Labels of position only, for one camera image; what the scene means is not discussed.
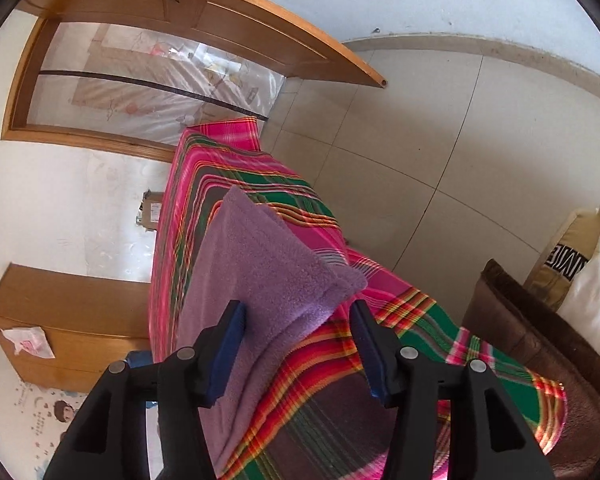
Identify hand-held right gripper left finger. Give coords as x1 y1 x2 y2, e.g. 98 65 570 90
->
42 300 248 480

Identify purple fleece garment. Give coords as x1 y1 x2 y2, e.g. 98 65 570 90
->
172 185 368 478

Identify wooden wardrobe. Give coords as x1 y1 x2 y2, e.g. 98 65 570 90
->
0 262 153 393

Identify wooden door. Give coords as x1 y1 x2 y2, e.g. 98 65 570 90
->
17 0 388 88

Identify cardboard box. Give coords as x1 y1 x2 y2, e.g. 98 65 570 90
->
135 189 167 231

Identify cartoon wall poster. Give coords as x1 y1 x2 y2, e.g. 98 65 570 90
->
5 379 93 461

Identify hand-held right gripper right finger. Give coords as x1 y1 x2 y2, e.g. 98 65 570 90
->
349 300 558 480

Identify pink green plaid blanket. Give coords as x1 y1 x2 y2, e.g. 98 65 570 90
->
147 116 568 480

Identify pink plastic bag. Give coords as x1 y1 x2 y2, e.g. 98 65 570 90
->
0 327 56 359

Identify brown plush cover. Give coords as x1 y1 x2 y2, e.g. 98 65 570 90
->
462 259 600 480

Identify beige printed pillow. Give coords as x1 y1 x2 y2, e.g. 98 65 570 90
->
522 207 600 311

